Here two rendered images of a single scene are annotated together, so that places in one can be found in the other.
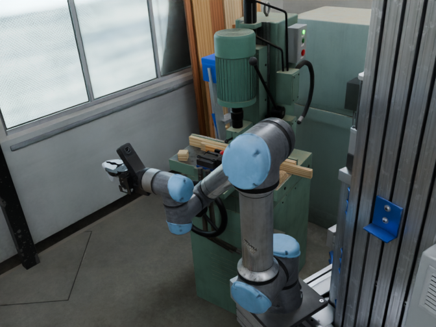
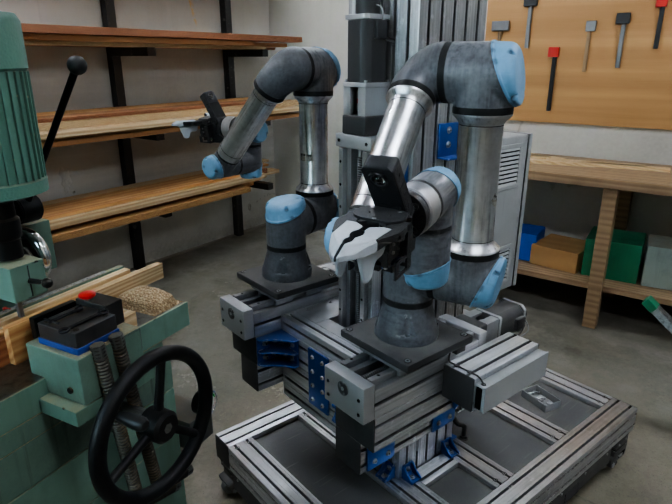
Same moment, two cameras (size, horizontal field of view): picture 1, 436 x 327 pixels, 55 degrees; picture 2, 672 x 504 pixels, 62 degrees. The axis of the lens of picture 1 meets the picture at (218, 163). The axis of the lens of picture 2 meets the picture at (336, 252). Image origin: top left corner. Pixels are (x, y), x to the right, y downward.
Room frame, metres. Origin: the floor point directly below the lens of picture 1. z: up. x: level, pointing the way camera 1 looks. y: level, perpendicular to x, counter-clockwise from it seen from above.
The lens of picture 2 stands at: (1.32, 0.97, 1.43)
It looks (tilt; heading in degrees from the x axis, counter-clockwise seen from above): 19 degrees down; 262
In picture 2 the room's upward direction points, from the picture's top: straight up
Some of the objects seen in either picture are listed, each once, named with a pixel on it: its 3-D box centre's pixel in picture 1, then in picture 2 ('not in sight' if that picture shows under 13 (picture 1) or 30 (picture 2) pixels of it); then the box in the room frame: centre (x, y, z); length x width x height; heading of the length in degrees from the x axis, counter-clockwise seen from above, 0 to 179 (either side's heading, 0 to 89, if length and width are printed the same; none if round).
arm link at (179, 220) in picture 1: (181, 211); (417, 251); (1.06, 0.12, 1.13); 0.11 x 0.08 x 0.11; 144
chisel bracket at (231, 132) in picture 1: (240, 133); (8, 277); (1.81, -0.12, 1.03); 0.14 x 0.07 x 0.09; 145
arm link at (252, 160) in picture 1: (257, 226); (475, 182); (0.88, -0.09, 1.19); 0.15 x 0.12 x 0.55; 144
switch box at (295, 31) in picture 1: (296, 43); not in sight; (1.97, -0.40, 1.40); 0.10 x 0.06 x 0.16; 145
